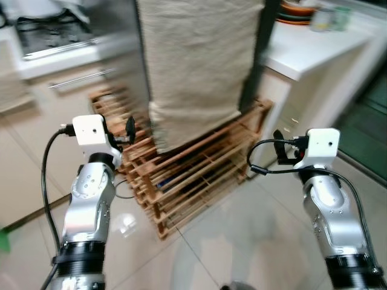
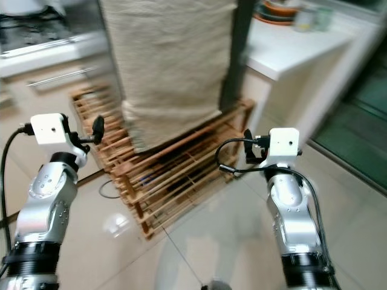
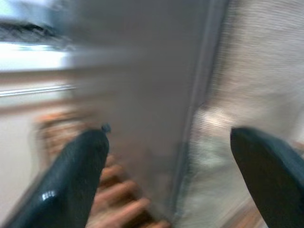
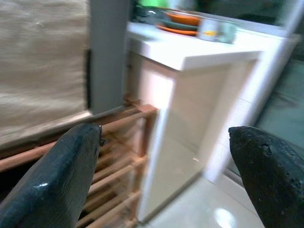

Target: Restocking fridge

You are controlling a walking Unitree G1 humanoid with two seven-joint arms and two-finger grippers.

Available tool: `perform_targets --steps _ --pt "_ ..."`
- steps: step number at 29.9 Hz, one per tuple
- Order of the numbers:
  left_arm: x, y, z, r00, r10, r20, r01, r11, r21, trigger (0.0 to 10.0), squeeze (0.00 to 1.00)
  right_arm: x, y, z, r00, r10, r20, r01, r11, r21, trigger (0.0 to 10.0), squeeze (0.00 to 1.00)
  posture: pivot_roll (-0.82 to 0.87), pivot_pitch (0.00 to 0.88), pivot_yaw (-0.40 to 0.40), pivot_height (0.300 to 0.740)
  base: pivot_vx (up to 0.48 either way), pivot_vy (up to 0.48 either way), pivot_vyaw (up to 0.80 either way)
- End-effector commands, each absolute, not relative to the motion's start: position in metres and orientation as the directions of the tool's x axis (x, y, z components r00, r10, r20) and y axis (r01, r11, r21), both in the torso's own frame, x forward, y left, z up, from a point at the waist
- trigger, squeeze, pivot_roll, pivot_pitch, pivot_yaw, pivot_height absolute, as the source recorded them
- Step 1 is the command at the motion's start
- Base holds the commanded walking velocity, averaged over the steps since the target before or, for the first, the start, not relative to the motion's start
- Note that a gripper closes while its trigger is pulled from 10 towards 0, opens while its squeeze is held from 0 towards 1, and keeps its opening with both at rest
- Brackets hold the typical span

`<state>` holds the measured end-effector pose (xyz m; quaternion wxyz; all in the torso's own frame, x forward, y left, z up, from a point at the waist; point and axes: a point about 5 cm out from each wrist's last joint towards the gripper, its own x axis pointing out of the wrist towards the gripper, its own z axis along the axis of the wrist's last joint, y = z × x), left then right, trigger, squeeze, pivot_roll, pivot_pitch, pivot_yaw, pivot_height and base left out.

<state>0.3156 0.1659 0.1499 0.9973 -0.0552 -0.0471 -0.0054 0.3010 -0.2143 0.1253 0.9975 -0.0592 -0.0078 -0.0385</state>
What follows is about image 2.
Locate silver drawer handle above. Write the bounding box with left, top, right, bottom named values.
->
left=27, top=66, right=97, bottom=88

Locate thin black floor cable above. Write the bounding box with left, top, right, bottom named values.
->
left=99, top=178, right=125, bottom=201

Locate white stove counter cabinet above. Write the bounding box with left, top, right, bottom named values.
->
left=0, top=36, right=128, bottom=224

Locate steel gas stove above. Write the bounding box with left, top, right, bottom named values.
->
left=0, top=12, right=73, bottom=52

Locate grey robot foot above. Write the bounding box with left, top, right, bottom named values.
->
left=201, top=280, right=232, bottom=290

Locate wooden slatted rack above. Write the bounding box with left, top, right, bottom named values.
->
left=70, top=88, right=256, bottom=240

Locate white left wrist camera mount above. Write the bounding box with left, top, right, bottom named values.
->
left=30, top=113, right=88, bottom=170

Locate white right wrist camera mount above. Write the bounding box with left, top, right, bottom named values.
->
left=263, top=127, right=302, bottom=170

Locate pale green cup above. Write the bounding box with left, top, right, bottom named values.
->
left=314, top=5, right=334, bottom=31

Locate stack of orange plates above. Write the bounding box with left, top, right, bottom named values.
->
left=253, top=0, right=300, bottom=26

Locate white mug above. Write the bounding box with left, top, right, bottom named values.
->
left=293, top=7, right=318, bottom=32

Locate beige woven fridge cloth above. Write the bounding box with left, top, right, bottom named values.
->
left=100, top=0, right=239, bottom=155

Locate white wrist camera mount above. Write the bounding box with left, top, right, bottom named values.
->
left=30, top=113, right=88, bottom=170
left=263, top=127, right=302, bottom=170

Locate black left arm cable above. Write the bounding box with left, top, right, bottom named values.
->
left=0, top=124, right=34, bottom=290

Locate white side counter cabinet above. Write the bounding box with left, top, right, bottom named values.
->
left=236, top=12, right=387, bottom=152

